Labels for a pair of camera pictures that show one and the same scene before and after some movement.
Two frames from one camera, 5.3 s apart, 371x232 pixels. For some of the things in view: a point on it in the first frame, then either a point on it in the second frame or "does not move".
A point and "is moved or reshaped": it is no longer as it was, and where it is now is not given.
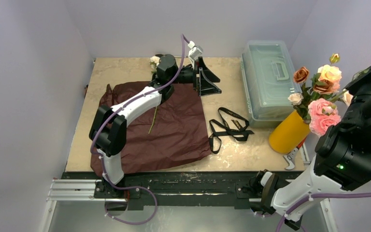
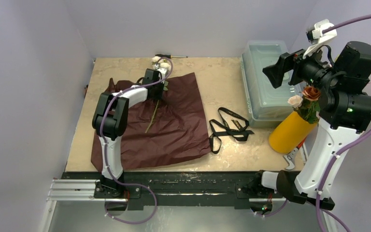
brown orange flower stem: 300,75 is moved or reshaped
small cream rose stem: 296,99 does not move
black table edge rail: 133,187 does not move
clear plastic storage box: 271,81 does not move
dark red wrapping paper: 174,134 is moved or reshaped
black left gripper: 206,80 -> 158,96
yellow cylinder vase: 289,133 does not move
